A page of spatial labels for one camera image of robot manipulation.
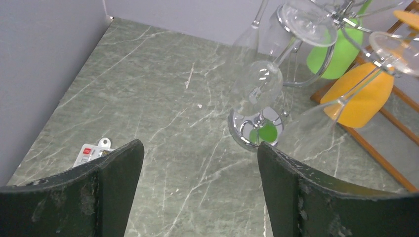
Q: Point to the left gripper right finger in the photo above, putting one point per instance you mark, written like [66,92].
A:
[305,202]

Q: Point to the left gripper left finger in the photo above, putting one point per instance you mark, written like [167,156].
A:
[91,200]

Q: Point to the clear glass front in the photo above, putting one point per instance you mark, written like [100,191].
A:
[303,134]

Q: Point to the orange plastic goblet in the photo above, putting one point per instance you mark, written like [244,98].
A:
[361,92]

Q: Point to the green plastic goblet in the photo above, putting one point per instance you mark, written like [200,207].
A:
[343,55]

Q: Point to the clear wine glass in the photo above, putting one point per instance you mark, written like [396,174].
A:
[245,47]

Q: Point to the chrome wine glass rack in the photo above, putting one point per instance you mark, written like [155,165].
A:
[265,125]

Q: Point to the paper sheet on table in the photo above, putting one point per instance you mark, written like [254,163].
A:
[90,152]

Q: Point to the orange wooden shelf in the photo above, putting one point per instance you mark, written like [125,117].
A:
[384,154]

